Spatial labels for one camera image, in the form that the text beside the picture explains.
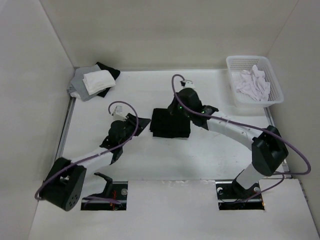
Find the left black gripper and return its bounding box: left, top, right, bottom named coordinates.
left=119, top=113, right=151, bottom=147

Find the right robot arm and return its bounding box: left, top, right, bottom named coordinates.
left=168, top=87, right=289, bottom=199

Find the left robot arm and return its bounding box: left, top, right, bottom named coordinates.
left=36, top=113, right=151, bottom=212

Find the folded white tank top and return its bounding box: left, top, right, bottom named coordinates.
left=82, top=70, right=116, bottom=95

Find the folded grey tank top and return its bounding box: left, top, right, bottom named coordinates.
left=66, top=64, right=101, bottom=102

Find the white tank top in basket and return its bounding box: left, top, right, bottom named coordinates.
left=235, top=65, right=271, bottom=102

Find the white plastic basket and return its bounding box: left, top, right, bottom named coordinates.
left=226, top=55, right=284, bottom=108

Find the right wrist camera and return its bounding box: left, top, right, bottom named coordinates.
left=180, top=79, right=195, bottom=89

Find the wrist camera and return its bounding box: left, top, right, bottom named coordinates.
left=112, top=105, right=127, bottom=122
left=180, top=79, right=195, bottom=89

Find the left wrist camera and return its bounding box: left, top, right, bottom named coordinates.
left=112, top=105, right=127, bottom=122

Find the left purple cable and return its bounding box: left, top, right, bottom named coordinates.
left=34, top=101, right=140, bottom=210

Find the left aluminium rail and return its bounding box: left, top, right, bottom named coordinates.
left=51, top=97, right=77, bottom=168

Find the aluminium rail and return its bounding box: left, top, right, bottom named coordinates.
left=263, top=106, right=293, bottom=179
left=51, top=97, right=77, bottom=168

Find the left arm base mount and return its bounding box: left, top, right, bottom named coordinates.
left=80, top=181, right=129, bottom=211

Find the right aluminium rail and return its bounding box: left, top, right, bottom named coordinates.
left=263, top=106, right=293, bottom=179

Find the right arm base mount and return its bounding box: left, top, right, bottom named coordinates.
left=215, top=181, right=265, bottom=211

